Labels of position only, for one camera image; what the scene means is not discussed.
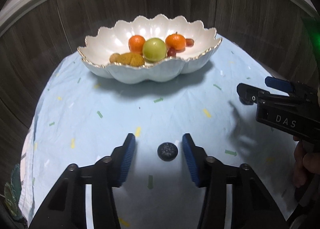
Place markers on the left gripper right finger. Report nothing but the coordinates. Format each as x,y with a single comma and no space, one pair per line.
200,165

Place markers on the red grape tomato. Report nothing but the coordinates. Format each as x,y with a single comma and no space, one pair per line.
171,52

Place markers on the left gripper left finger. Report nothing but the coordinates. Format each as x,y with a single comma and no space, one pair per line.
114,169

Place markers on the small orange mandarin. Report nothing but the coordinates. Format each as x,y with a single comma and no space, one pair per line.
136,43

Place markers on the large orange mandarin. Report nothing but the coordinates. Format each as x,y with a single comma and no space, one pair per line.
176,41

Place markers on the white scalloped ceramic bowl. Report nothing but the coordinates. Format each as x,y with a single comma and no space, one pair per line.
97,50

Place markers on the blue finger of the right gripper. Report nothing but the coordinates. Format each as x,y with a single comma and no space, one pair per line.
248,95
278,84

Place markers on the brown longan front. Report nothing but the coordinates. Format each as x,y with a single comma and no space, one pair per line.
114,58

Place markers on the person's right hand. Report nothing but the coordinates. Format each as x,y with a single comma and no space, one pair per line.
303,162

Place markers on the dark blueberry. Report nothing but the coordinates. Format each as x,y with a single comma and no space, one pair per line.
167,151

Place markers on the dark red jujube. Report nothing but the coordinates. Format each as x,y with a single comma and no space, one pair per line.
189,42

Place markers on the light blue confetti tablecloth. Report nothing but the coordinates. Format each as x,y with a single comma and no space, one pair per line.
81,118

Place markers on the yellow-brown mango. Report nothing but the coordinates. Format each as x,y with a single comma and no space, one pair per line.
131,59

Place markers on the green apple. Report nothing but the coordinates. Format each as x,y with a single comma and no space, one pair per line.
154,50

